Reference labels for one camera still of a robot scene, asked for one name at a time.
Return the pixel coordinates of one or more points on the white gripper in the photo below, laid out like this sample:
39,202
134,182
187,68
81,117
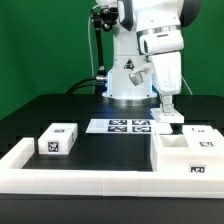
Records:
167,77

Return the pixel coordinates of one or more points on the white cabinet body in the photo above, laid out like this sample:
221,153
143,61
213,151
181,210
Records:
170,153

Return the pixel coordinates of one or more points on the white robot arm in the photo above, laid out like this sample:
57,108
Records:
157,25

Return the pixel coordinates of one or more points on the white sheet with four tags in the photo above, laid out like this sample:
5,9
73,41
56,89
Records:
120,126

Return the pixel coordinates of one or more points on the white box with tags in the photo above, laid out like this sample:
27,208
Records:
58,139

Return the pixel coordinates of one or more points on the white U-shaped table fence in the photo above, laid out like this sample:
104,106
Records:
16,179

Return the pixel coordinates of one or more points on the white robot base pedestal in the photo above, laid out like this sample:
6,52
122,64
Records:
118,86

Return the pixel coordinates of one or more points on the black camera on mount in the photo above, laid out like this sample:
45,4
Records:
103,16

